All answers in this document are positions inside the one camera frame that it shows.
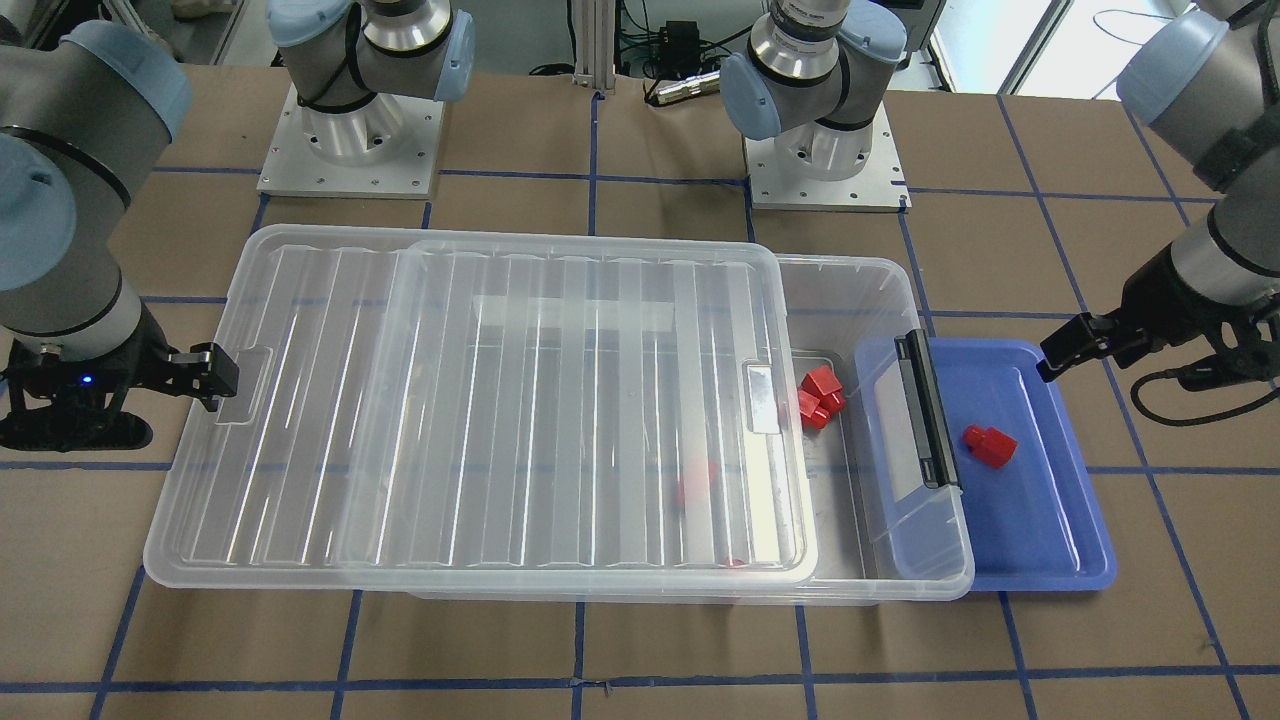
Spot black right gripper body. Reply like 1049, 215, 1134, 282
1, 307, 196, 454

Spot black box handle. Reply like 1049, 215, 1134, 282
893, 329, 963, 489

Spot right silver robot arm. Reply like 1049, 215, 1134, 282
3, 1, 477, 454

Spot aluminium frame post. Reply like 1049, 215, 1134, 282
568, 0, 621, 95

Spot red block box middle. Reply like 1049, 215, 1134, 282
675, 461, 721, 512

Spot clear plastic box lid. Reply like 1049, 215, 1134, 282
143, 224, 818, 601

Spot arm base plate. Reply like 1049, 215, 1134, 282
257, 87, 447, 200
742, 105, 913, 213

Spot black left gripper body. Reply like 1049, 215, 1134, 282
1085, 249, 1279, 386

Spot black cables on desk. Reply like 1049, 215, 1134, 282
530, 0, 762, 106

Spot clear plastic storage box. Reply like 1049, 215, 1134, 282
401, 250, 977, 605

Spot blue plastic tray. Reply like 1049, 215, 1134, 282
852, 338, 1117, 597

